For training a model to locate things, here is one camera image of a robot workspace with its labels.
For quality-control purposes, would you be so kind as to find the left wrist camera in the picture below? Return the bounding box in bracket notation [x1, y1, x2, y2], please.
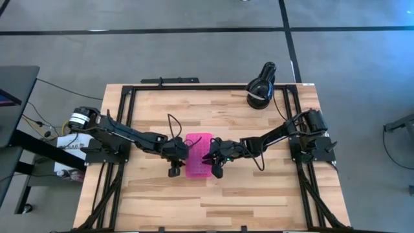
[168, 161, 182, 178]

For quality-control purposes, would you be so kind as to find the black aluminium table frame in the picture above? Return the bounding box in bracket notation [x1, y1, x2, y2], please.
[72, 84, 352, 233]

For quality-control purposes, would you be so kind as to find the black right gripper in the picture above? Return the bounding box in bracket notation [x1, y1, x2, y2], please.
[202, 138, 243, 166]

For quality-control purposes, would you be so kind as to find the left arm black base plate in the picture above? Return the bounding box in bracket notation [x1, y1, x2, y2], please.
[80, 138, 132, 164]

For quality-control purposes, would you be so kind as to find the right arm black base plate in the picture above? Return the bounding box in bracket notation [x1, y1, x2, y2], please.
[290, 135, 339, 162]

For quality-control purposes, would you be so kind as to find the black desk lamp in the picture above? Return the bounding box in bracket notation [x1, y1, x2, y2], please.
[245, 61, 278, 110]

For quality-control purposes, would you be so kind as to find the grey desk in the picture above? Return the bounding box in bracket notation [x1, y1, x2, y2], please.
[0, 65, 87, 215]

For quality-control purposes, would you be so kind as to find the white printed paper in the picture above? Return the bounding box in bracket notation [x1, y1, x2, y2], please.
[54, 132, 95, 173]

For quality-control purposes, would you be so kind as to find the dark laptop screen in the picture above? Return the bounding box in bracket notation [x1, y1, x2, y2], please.
[0, 89, 23, 107]

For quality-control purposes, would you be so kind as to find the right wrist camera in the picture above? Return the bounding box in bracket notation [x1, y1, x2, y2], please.
[211, 162, 225, 180]

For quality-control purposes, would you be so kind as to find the clear pencil box pink lid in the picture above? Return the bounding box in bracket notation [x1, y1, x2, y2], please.
[184, 132, 215, 179]

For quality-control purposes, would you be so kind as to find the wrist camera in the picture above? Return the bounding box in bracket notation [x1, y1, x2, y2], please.
[168, 161, 182, 178]
[211, 162, 225, 180]

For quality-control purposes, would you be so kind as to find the black mounting bar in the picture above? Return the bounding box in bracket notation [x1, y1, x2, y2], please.
[140, 76, 201, 84]

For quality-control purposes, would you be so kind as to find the grey stand leg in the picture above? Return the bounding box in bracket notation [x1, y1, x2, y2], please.
[383, 113, 414, 133]

